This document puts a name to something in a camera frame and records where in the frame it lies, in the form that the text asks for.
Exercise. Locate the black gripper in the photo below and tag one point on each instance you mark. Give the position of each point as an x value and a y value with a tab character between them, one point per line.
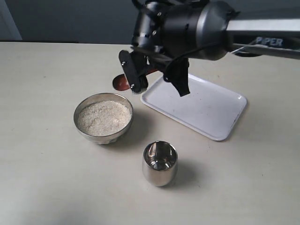
147	47

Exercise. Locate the dark red wooden spoon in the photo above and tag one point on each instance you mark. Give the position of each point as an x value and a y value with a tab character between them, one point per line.
120	82

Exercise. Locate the steel cup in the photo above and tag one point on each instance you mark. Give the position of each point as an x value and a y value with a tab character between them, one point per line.
159	163

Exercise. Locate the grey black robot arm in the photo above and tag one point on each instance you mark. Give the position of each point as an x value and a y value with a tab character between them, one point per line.
167	35

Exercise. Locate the steel bowl of rice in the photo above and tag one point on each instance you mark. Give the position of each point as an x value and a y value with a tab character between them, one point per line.
103	118

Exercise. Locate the white rectangular tray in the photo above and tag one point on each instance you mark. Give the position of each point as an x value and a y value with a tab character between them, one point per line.
210	110

